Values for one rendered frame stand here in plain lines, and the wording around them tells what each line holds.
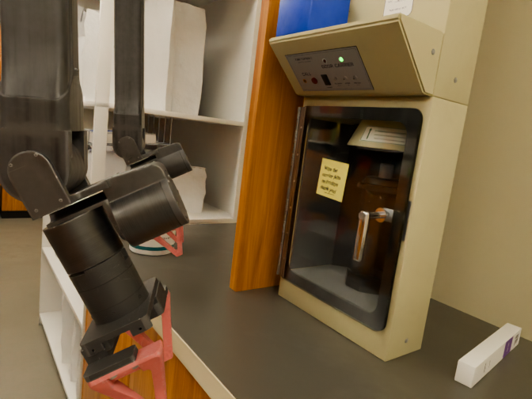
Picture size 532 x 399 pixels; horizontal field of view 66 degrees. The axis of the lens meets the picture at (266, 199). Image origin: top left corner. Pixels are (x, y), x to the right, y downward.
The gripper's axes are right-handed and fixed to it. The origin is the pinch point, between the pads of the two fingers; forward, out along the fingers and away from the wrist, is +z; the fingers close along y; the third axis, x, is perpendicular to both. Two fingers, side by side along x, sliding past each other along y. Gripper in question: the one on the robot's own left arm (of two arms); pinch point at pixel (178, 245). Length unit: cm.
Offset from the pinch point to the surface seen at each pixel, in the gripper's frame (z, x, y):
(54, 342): 53, 102, 129
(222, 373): 13.7, -2.3, -32.0
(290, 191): -1.2, -28.1, -0.8
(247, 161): -11.1, -21.9, 2.5
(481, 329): 44, -55, -14
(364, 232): 4.5, -33.3, -26.6
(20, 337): 49, 127, 148
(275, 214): 4.0, -23.5, 5.3
